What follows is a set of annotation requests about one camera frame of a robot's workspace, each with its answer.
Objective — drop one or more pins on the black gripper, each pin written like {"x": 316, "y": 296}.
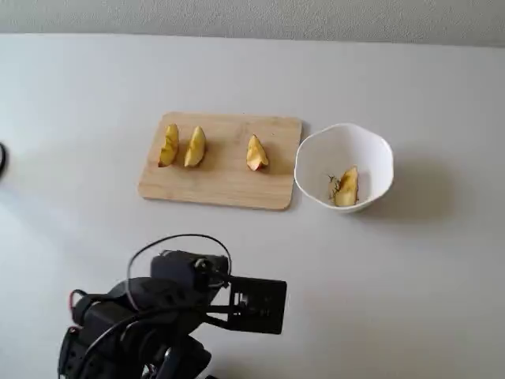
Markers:
{"x": 178, "y": 272}

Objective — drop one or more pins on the yellow apple slice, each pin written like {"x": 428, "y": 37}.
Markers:
{"x": 347, "y": 189}
{"x": 195, "y": 150}

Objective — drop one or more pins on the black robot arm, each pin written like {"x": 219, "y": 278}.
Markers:
{"x": 118, "y": 339}

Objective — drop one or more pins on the wooden cutting board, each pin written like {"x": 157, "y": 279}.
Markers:
{"x": 221, "y": 189}

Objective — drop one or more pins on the apple slice with brown marks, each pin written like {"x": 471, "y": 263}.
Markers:
{"x": 169, "y": 148}

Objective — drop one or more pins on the apple slice with red skin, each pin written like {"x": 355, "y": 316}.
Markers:
{"x": 255, "y": 154}

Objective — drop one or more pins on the white bowl with butterfly print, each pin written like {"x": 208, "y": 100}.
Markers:
{"x": 355, "y": 150}

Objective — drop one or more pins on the black round object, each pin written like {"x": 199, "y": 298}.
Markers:
{"x": 2, "y": 160}

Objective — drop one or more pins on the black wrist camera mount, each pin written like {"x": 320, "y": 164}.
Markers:
{"x": 274, "y": 308}

